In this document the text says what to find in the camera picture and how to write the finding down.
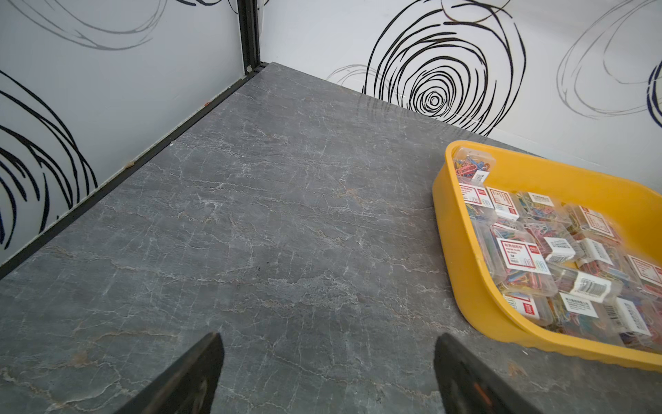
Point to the large front paper clip box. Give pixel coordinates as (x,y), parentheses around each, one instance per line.
(517,264)

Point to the yellow plastic storage tray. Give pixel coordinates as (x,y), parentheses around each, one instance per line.
(634,209)

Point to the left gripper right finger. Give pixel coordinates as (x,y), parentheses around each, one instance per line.
(467,385)

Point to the paper clip box top corner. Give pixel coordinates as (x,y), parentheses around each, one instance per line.
(472,165)

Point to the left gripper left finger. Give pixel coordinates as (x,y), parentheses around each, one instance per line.
(188,385)

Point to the paper clip box red label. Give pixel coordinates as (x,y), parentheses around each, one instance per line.
(478,203)

